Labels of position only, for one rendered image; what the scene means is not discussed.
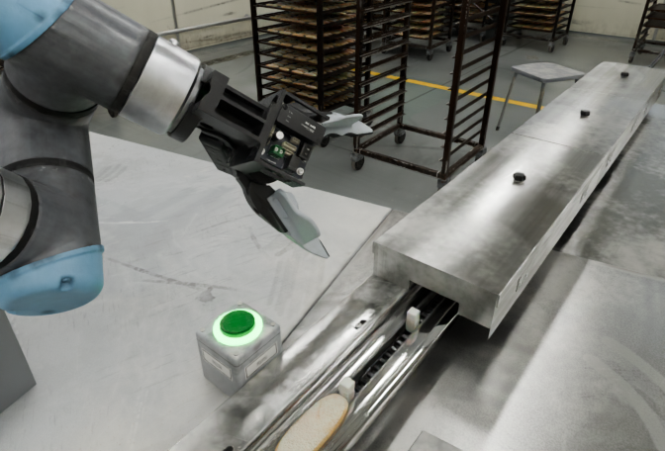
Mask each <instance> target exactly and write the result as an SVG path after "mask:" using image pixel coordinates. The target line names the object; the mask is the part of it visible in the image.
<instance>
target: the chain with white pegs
mask: <svg viewBox="0 0 665 451"><path fill-rule="evenodd" d="M664 54H665V48H664V49H663V50H662V51H661V52H660V53H659V54H658V55H657V57H656V58H655V59H654V60H653V61H652V62H651V63H650V64H649V65H648V66H647V67H649V68H653V67H654V66H655V64H656V63H657V62H658V61H659V60H660V59H661V58H662V57H663V55H664ZM443 298H444V296H443V295H440V294H437V295H435V296H434V297H433V298H432V300H431V301H430V302H429V303H428V305H426V306H425V307H424V308H423V309H422V310H421V311H419V310H417V309H415V308H413V307H411V308H410V309H409V310H408V311H407V320H406V328H405V329H404V330H403V331H402V332H401V333H400V334H399V336H397V337H396V338H395V340H394V341H393V342H392V343H391V344H390V345H389V346H388V348H386V349H385V350H384V351H383V353H382V354H381V355H380V356H379V357H378V358H377V359H376V361H374V362H373V363H372V364H371V365H370V367H369V368H368V369H367V370H366V371H365V372H364V375H363V374H362V375H361V376H360V377H359V378H358V379H357V381H356V382H354V381H353V380H351V379H350V378H348V377H347V376H345V377H344V378H343V379H342V380H341V381H340V382H339V393H338V394H339V395H341V396H343V397H344V398H346V400H347V402H348V403H350V401H351V400H352V399H353V398H354V397H355V396H356V395H357V394H358V393H359V391H360V390H361V389H362V388H361V387H360V385H363V386H365V385H366V384H367V383H368V380H367V379H366V378H367V377H368V378H370V379H371V378H372V377H373V376H374V375H375V374H376V373H377V371H378V370H379V369H380V368H381V367H380V366H379V364H381V365H382V366H383V365H384V364H385V363H386V361H387V360H385V359H384V358H385V357H386V358H387V359H389V358H390V357H391V356H392V355H393V354H394V353H395V351H396V350H397V349H398V347H396V345H397V346H399V347H400V346H401V345H402V344H403V343H404V342H403V341H402V339H403V340H404V341H405V340H406V339H407V338H408V337H409V336H410V335H411V334H412V333H413V331H414V330H415V329H416V328H417V327H418V326H419V325H420V324H421V323H422V321H423V318H426V317H427V316H428V315H429V314H430V312H431V311H432V309H434V308H435V307H436V306H437V305H438V304H439V302H440V301H441V299H443ZM435 303H436V304H435ZM431 308H432V309H431ZM426 313H427V314H426ZM407 334H408V335H409V336H408V335H407ZM391 351H392V352H394V353H393V354H392V353H390V352H391ZM373 371H375V372H376V373H373ZM354 391H356V392H357V394H356V395H355V394H354Z"/></svg>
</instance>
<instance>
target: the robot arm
mask: <svg viewBox="0 0 665 451"><path fill-rule="evenodd" d="M0 59H2V60H4V67H3V71H2V74H1V77H0V309H1V310H4V311H5V312H7V313H8V314H11V315H16V316H47V315H54V314H59V313H64V312H68V311H71V310H74V309H77V308H79V307H82V306H84V305H86V304H88V303H90V302H91V301H93V300H94V299H95V298H97V296H98V295H99V294H100V293H101V291H102V289H103V286H104V273H103V256H102V253H103V252H104V250H105V249H104V245H102V244H101V237H100V228H99V220H98V211H97V202H96V193H95V183H94V172H93V163H92V155H91V146H90V137H89V124H90V121H91V119H92V117H93V115H94V113H95V111H96V109H97V107H98V105H100V106H102V107H104V108H106V109H108V110H111V111H113V112H115V113H117V114H118V113H119V114H118V115H120V116H122V117H124V118H126V119H128V120H130V121H132V122H134V123H136V124H138V125H140V126H142V127H144V128H146V129H148V130H150V131H152V132H154V133H156V134H158V135H163V134H166V133H167V135H168V136H170V137H172V138H174V139H176V140H178V141H180V142H184V141H185V140H186V139H187V138H188V137H189V136H190V135H191V134H192V133H193V131H194V130H195V128H197V129H200V130H201V133H200V135H199V140H200V141H201V143H202V144H203V146H204V147H205V149H206V151H207V152H208V154H209V156H210V157H211V159H212V161H213V162H214V164H215V166H216V167H217V169H218V170H220V171H223V172H225V173H227V174H230V175H232V176H234V177H235V178H236V181H237V182H238V183H239V184H240V186H241V188H242V191H243V194H244V197H245V199H246V201H247V203H248V204H249V206H250V207H251V209H252V210H253V211H254V212H255V213H256V214H257V215H258V216H259V217H261V218H262V219H263V220H264V221H266V222H267V223H268V224H269V225H271V226H272V227H274V228H275V229H276V230H277V231H279V232H281V233H282V234H284V235H285V236H286V237H287V238H289V239H290V240H291V241H293V242H294V243H296V244H297V245H299V246H300V247H301V248H303V249H305V250H306V251H308V252H310V253H312V254H314V255H317V256H320V257H322V258H326V259H328V258H329V257H330V256H329V254H328V252H327V250H326V249H325V247H324V245H323V244H322V242H321V241H320V240H319V239H318V238H317V237H319V236H321V232H320V230H319V228H318V226H317V225H316V223H315V222H314V221H313V220H312V219H311V218H310V217H308V216H307V215H305V214H304V213H302V212H301V211H299V209H298V202H297V200H296V199H295V197H294V195H293V194H292V193H290V192H285V191H284V190H283V189H281V188H278V189H277V190H276V191H275V190H274V189H273V188H272V187H271V186H270V185H266V184H269V183H273V182H275V181H277V180H278V181H280V182H282V183H284V184H286V185H288V186H290V187H292V188H295V187H303V186H305V183H304V182H302V181H300V180H298V179H302V177H303V175H304V172H305V167H306V164H307V161H308V160H309V158H310V155H311V153H312V150H313V147H314V146H316V145H320V144H321V143H322V140H323V138H324V137H325V136H326V135H328V136H331V137H338V136H342V135H347V136H350V137H354V136H360V135H371V134H373V130H372V129H370V128H369V127H368V126H366V125H365V124H363V123H362V122H360V121H359V120H360V119H362V118H363V116H362V115H361V114H352V115H346V116H345V115H342V114H339V113H335V112H321V111H319V110H318V109H316V108H314V107H313V106H311V105H309V104H308V103H306V102H304V101H303V100H301V99H300V98H298V97H296V96H295V95H293V94H291V93H290V92H288V91H286V90H285V89H282V90H280V91H278V92H276V93H274V94H273V95H271V96H269V97H267V98H265V99H263V100H261V101H259V102H256V101H255V100H253V99H251V98H249V97H248V96H246V95H244V94H243V93H241V92H239V91H238V90H237V89H235V88H233V87H231V86H230V85H228V82H229V80H230V78H229V77H227V76H226V75H224V74H222V73H221V72H219V71H217V70H216V69H213V68H211V67H209V66H208V65H206V64H204V65H202V66H201V61H200V59H199V58H198V57H196V56H194V55H192V54H191V53H189V52H187V51H186V50H184V49H182V48H180V47H179V42H178V41H177V40H175V39H170V40H169V41H168V40H166V39H165V38H163V37H161V36H157V33H155V32H153V31H151V30H150V29H148V28H147V27H145V26H143V25H141V24H140V23H138V22H136V21H135V20H133V19H131V18H130V17H128V16H126V15H124V14H123V13H121V12H119V11H118V10H116V9H114V8H113V7H111V6H109V5H107V4H106V3H104V2H102V1H101V0H0ZM292 101H295V102H297V103H290V102H292Z"/></svg>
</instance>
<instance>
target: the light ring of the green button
mask: <svg viewBox="0 0 665 451"><path fill-rule="evenodd" d="M244 311H248V312H250V313H252V314H253V315H254V317H255V322H256V326H255V329H254V330H253V332H251V333H250V334H248V335H247V336H244V337H240V338H229V337H226V336H224V335H222V334H221V332H220V328H219V326H220V320H221V319H222V317H223V316H224V315H226V314H227V313H225V314H223V315H222V316H220V317H219V318H218V319H217V320H216V322H215V324H214V335H215V337H216V338H217V339H218V340H219V341H220V342H222V343H224V344H227V345H242V344H246V343H248V342H250V341H252V340H253V339H254V338H255V337H257V336H258V334H259V333H260V332H261V330H262V320H261V317H260V316H259V315H258V314H257V313H255V312H253V311H250V310H244ZM228 313H229V312H228Z"/></svg>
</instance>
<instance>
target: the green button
mask: <svg viewBox="0 0 665 451"><path fill-rule="evenodd" d="M254 329H255V317H254V315H253V314H252V313H250V312H248V311H244V310H235V311H232V312H229V313H227V314H226V315H224V316H223V317H222V319H221V320H220V331H221V334H222V335H224V336H226V337H229V338H240V337H244V336H247V335H248V334H250V333H251V332H253V330H254Z"/></svg>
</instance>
